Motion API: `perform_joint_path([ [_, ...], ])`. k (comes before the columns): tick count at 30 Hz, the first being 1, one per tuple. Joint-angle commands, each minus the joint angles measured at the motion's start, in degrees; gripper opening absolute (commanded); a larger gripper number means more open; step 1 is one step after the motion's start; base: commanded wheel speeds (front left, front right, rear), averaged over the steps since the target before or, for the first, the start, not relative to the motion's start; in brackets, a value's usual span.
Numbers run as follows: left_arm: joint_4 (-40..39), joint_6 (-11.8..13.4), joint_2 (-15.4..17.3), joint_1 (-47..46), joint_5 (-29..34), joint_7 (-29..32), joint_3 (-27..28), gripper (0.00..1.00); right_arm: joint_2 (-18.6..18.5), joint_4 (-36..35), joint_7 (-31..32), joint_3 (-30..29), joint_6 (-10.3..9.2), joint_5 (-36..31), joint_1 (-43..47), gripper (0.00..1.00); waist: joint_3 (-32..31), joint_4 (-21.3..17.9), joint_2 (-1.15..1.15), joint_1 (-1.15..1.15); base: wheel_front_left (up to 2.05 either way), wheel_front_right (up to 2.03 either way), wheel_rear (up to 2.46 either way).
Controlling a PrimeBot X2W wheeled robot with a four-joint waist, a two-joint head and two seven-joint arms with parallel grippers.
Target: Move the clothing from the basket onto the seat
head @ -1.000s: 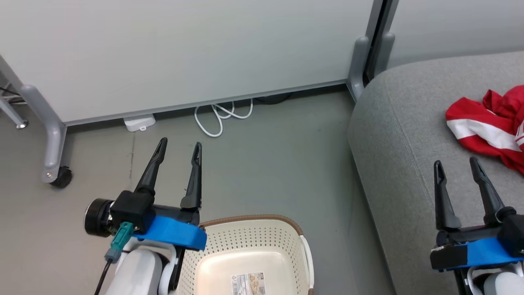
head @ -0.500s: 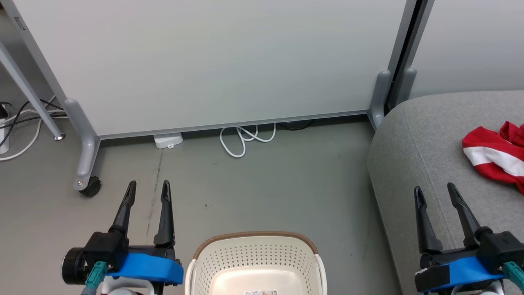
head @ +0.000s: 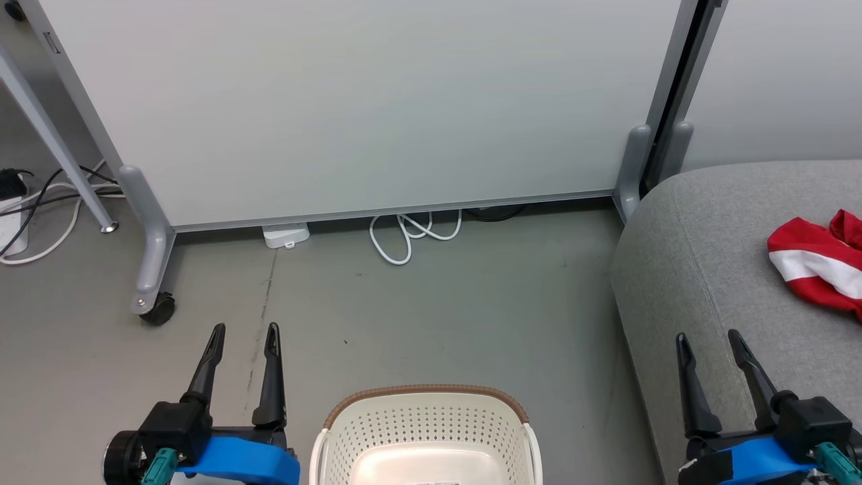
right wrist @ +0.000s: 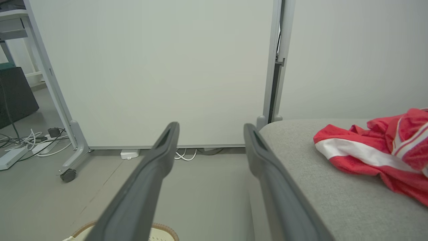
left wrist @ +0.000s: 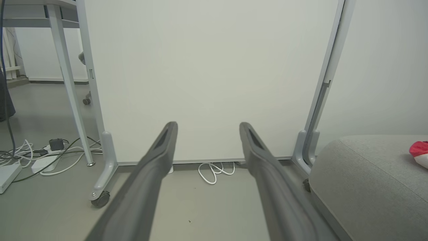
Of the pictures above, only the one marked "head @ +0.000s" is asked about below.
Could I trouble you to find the black cable under partition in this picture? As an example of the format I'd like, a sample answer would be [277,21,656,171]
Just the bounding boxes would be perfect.
[465,204,529,222]

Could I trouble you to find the wide white partition panel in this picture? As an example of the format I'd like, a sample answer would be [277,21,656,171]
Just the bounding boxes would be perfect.
[37,0,701,233]

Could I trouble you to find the grey metal table leg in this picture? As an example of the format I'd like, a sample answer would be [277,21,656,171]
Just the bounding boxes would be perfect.
[0,44,120,234]

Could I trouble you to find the black cable, teal plug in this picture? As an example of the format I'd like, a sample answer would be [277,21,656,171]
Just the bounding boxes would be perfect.
[141,448,180,485]
[811,441,862,485]

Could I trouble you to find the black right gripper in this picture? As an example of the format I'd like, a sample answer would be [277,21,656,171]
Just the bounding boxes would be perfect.
[675,329,862,465]

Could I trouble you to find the grey partition foot with caster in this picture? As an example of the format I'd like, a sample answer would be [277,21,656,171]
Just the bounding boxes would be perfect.
[118,165,177,316]

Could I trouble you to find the black caster wheel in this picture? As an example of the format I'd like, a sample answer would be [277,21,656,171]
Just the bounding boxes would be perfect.
[139,292,176,327]

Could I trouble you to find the grey fabric sofa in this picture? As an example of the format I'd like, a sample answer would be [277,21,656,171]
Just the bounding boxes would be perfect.
[609,160,862,485]

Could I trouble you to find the black floor cable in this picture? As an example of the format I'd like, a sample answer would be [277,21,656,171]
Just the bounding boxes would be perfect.
[0,165,125,260]

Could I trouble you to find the black right cable, teal plug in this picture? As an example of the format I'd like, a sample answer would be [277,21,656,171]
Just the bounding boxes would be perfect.
[811,441,862,485]

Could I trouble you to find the red garment with white band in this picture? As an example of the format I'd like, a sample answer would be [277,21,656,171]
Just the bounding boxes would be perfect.
[767,209,862,321]

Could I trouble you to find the black left cable, teal plug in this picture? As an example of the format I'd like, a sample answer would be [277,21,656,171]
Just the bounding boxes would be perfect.
[141,448,180,485]

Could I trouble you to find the white coiled cable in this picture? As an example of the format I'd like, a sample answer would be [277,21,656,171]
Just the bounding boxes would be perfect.
[369,209,463,266]

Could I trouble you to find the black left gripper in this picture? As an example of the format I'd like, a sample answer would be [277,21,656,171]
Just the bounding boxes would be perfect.
[102,322,296,485]

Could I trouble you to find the narrow white partition panel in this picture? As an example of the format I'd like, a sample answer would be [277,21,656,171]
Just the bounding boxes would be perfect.
[646,0,862,196]

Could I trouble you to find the white power adapter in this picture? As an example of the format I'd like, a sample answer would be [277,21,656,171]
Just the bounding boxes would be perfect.
[263,222,311,250]

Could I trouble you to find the cream perforated laundry basket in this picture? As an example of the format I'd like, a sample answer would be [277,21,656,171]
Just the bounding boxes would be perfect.
[309,384,543,485]

